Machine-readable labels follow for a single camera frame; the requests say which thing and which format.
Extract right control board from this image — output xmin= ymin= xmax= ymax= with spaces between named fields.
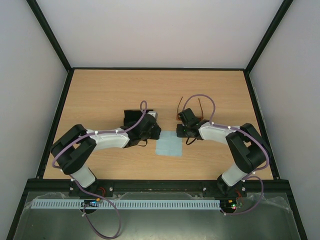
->
xmin=220 ymin=197 xmax=244 ymax=210

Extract left control board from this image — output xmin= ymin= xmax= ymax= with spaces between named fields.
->
xmin=80 ymin=198 xmax=104 ymax=208

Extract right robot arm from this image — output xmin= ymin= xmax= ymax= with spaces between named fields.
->
xmin=176 ymin=108 xmax=272 ymax=196

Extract brown sunglasses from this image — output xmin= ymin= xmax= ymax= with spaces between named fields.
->
xmin=176 ymin=97 xmax=204 ymax=122

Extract control board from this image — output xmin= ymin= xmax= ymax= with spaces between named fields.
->
xmin=80 ymin=198 xmax=104 ymax=208
xmin=220 ymin=197 xmax=244 ymax=210

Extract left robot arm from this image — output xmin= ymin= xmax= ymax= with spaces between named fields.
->
xmin=50 ymin=110 xmax=162 ymax=193

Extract black aluminium frame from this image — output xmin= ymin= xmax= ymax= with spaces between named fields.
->
xmin=7 ymin=0 xmax=307 ymax=240

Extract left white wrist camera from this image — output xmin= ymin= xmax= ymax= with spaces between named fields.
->
xmin=147 ymin=111 xmax=158 ymax=120

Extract light blue slotted cable duct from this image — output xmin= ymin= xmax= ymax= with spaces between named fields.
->
xmin=30 ymin=199 xmax=221 ymax=210

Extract light blue cleaning cloth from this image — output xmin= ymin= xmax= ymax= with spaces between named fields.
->
xmin=155 ymin=130 xmax=183 ymax=157

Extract black glasses case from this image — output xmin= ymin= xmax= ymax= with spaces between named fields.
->
xmin=123 ymin=109 xmax=156 ymax=129

